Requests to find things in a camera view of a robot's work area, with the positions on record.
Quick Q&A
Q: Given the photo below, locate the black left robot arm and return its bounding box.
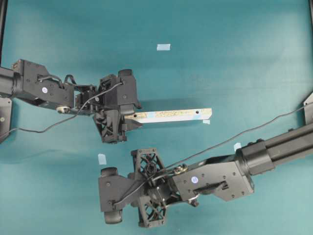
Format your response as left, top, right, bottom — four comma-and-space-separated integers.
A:
0, 59, 142, 143

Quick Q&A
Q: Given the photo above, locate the blue tape piece right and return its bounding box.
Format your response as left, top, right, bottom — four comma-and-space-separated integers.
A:
234, 142, 242, 151

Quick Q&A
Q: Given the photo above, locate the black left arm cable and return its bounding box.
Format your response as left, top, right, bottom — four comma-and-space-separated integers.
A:
0, 82, 123, 140

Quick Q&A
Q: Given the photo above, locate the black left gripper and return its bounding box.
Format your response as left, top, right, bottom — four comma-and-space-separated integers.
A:
93, 74, 142, 144

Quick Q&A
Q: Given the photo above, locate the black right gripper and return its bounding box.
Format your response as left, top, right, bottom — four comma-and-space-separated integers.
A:
128, 148, 166, 222

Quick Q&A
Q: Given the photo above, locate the blue tape piece top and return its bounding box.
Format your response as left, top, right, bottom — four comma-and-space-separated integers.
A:
156, 44, 171, 51

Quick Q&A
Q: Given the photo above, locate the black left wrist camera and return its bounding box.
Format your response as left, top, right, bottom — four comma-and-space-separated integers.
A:
102, 69, 138, 115

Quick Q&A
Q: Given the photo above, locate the blue tape piece lower-left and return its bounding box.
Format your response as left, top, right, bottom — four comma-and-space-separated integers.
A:
98, 154, 107, 165

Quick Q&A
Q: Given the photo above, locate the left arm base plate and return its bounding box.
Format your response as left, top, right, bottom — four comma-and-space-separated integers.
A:
0, 98, 13, 143

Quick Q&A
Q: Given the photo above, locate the black table frame rail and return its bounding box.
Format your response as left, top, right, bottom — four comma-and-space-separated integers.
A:
0, 0, 8, 61

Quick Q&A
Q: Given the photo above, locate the white particle board plank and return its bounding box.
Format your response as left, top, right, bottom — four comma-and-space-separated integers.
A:
125, 108, 212, 124

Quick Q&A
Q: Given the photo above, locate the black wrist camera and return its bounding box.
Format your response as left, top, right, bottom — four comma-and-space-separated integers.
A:
98, 167, 145, 224
102, 69, 138, 115

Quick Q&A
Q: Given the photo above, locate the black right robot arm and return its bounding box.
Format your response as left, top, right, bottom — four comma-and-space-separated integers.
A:
131, 124, 313, 227

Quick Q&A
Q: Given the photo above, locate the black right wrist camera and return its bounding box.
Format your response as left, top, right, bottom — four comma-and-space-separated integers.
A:
98, 167, 145, 224

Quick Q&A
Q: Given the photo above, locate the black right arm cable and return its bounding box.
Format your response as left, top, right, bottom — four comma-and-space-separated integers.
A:
114, 107, 313, 204

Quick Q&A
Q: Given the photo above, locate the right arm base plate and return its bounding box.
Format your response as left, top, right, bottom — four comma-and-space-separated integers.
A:
303, 93, 313, 118

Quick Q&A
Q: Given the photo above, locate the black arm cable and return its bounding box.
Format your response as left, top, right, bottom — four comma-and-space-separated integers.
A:
0, 82, 123, 140
114, 107, 313, 204

